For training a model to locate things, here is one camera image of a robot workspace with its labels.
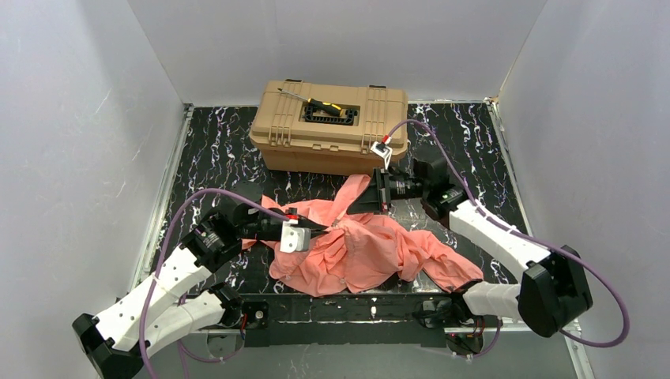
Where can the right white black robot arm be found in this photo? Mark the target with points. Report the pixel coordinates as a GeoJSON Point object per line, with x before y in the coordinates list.
{"type": "Point", "coordinates": [551, 290]}

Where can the pink jacket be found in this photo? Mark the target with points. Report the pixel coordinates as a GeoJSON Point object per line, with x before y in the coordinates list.
{"type": "Point", "coordinates": [360, 252]}

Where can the tan plastic toolbox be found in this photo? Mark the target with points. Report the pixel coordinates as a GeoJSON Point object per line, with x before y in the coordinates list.
{"type": "Point", "coordinates": [288, 144]}

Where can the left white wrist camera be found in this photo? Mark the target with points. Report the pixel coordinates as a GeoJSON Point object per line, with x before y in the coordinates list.
{"type": "Point", "coordinates": [295, 237]}

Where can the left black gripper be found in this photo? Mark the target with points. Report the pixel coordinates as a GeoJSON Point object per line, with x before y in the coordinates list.
{"type": "Point", "coordinates": [310, 227]}

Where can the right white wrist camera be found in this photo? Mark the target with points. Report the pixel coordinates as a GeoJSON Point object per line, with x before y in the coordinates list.
{"type": "Point", "coordinates": [383, 150]}

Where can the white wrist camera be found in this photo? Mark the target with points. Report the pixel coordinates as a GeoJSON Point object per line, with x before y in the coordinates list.
{"type": "Point", "coordinates": [383, 150]}
{"type": "Point", "coordinates": [295, 237]}

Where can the black yellow screwdriver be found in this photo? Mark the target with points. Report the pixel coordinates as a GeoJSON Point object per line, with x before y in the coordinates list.
{"type": "Point", "coordinates": [329, 108]}

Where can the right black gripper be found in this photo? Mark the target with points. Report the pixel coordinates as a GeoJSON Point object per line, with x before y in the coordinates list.
{"type": "Point", "coordinates": [378, 189]}

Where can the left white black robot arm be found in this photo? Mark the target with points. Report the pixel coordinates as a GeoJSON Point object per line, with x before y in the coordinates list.
{"type": "Point", "coordinates": [120, 340]}

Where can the black toolbox handle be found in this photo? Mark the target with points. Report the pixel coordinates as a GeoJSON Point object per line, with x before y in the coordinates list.
{"type": "Point", "coordinates": [312, 114]}

